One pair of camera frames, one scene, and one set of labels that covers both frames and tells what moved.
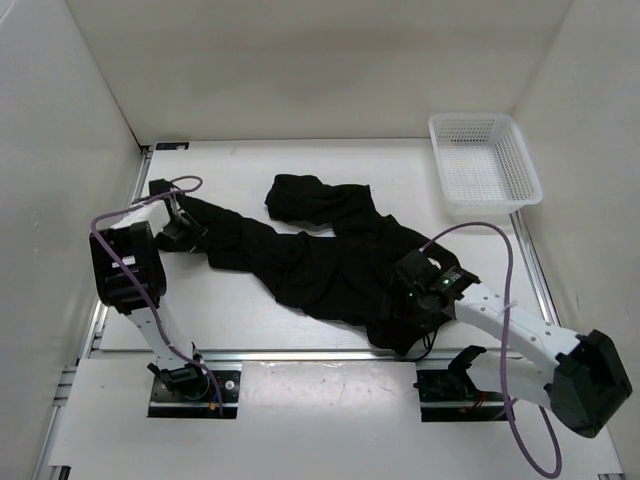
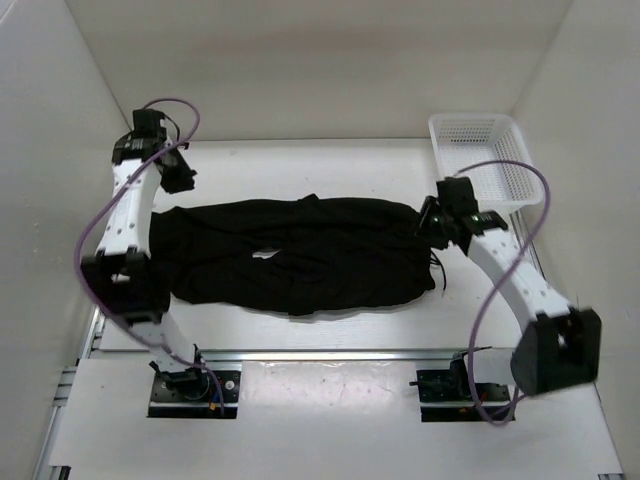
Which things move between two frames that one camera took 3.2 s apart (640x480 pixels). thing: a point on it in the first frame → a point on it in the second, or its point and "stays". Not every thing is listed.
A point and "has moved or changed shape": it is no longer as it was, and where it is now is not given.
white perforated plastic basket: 484,164 stays
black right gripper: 422,320 → 430,207
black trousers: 339,276 has moved or changed shape
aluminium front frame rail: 299,356 stays
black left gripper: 188,245 → 183,182
